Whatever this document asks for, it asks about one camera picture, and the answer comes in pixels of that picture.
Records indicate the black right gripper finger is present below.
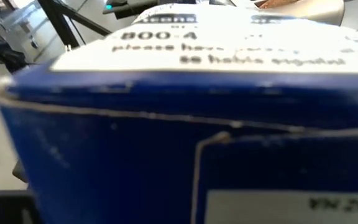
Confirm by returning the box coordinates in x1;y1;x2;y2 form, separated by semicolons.
0;190;42;224

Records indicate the black device with teal light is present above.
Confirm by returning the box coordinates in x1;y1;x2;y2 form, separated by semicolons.
102;0;158;20

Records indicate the black metal frame strut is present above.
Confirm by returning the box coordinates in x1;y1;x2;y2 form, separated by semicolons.
37;0;112;49

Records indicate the blue box with white label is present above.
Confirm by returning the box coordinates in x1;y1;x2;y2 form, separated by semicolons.
0;2;358;224

